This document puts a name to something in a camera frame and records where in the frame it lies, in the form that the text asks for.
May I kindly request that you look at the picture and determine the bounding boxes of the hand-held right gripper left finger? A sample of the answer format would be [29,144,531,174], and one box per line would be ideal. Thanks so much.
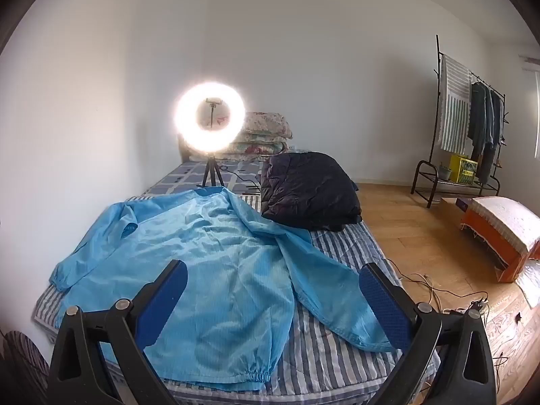
[47,259,188,405]

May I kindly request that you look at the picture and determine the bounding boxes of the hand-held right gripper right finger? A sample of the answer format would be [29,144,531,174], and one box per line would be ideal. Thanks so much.
[358,262,497,405]

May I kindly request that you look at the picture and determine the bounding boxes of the light blue coat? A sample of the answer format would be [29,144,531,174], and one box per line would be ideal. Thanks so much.
[50,186,401,393]

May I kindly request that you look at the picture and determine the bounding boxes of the black clothes rack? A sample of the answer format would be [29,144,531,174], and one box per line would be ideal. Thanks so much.
[411,34,509,208]

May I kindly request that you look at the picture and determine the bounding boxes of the dark hanging clothes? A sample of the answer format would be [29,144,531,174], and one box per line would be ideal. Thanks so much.
[467,82,505,184]

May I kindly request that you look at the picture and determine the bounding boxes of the striped blanket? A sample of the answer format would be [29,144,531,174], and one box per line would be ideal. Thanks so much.
[34,194,441,405]

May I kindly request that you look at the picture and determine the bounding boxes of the cardboard box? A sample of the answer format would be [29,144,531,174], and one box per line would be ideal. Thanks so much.
[439,197,473,228]

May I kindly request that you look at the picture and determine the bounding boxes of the blue checked bedsheet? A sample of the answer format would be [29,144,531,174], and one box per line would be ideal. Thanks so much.
[141,152,271,212]

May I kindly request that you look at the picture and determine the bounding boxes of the navy down jacket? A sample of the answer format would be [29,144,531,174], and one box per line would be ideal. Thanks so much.
[259,151,363,233]

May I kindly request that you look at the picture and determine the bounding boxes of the black tripod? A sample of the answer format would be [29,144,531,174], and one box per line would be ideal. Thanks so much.
[197,154,226,190]

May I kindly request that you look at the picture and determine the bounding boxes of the striped dark cloth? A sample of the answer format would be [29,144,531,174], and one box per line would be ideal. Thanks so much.
[0,331,51,405]

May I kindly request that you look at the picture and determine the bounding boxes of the yellow crate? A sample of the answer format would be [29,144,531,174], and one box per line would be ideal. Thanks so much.
[448,154,479,185]

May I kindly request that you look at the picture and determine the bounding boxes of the stack of floral quilts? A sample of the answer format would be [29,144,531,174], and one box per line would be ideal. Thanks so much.
[228,112,294,155]

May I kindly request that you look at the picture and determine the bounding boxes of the phone holder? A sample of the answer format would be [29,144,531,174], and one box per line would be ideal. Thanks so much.
[205,98,222,129]

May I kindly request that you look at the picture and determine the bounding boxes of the striped hanging towel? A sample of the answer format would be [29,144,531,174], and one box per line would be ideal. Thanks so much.
[436,54,473,155]

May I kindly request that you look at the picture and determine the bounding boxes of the window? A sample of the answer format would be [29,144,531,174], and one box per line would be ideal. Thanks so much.
[534,72,540,159]

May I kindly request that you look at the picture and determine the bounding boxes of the tangle of floor cables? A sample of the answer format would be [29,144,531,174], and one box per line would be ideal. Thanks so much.
[386,257,511,389]

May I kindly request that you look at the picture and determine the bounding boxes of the ring light black cable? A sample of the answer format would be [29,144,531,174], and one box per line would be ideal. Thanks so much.
[219,164,263,197]

